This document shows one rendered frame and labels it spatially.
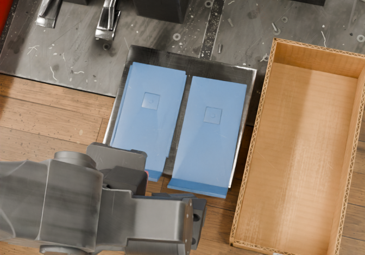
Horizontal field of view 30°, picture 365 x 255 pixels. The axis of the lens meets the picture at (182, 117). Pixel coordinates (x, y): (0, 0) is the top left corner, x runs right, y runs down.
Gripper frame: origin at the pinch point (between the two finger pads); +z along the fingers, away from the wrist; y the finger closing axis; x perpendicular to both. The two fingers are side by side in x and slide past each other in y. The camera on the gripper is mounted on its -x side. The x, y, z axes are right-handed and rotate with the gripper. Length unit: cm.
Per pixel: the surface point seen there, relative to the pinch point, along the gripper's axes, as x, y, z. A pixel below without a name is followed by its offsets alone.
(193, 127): -6.4, 5.8, 4.8
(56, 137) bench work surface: 11.0, 0.9, 5.0
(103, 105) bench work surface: 6.1, 5.7, 7.7
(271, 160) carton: -16.6, 3.3, 5.5
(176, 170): -5.5, 0.7, 2.0
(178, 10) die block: -1.4, 19.4, 10.4
